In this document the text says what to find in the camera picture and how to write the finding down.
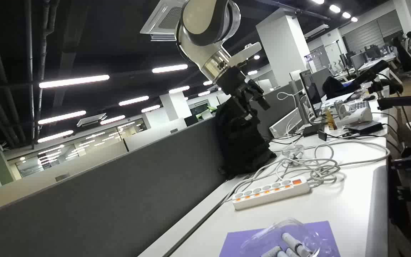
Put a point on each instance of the white power strip orange switches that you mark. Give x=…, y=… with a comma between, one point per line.
x=272, y=192

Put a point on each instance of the grey open box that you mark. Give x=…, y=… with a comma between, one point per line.
x=286, y=125

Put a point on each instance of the purple mat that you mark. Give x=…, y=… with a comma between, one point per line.
x=243, y=243

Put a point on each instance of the white square pillar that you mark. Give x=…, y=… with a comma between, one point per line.
x=282, y=48

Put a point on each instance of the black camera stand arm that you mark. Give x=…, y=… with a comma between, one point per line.
x=406, y=100

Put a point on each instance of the white cylindrical device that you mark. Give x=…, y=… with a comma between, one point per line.
x=353, y=110

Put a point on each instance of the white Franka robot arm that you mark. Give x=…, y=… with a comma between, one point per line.
x=205, y=22

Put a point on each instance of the seated person in black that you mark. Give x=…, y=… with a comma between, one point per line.
x=404, y=50

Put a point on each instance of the ceiling air conditioner unit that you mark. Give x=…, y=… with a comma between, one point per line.
x=163, y=19

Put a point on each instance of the grey desk partition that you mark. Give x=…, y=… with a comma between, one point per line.
x=96, y=205

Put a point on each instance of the long ceiling light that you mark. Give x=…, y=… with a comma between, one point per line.
x=169, y=69
x=62, y=118
x=75, y=80
x=133, y=100
x=55, y=136

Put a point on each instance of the computer monitor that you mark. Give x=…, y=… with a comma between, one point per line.
x=309, y=93

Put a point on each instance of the clear plastic bag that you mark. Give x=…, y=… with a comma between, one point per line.
x=306, y=236

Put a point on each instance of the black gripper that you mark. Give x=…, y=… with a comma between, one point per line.
x=236, y=83

